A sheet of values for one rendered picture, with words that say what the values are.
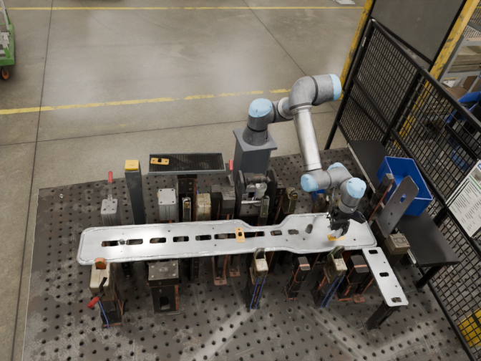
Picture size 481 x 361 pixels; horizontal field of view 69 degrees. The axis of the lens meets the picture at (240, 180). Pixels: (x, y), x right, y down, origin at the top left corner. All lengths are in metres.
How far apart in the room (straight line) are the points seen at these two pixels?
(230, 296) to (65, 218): 1.02
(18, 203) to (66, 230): 1.28
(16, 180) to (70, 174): 0.42
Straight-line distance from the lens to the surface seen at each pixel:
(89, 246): 1.68
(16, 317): 2.79
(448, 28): 3.63
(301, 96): 1.51
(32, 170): 3.63
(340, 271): 1.63
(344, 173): 1.55
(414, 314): 2.11
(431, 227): 2.03
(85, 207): 2.23
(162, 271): 1.52
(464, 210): 1.92
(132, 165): 1.74
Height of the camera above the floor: 2.34
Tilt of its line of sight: 45 degrees down
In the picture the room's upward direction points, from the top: 9 degrees clockwise
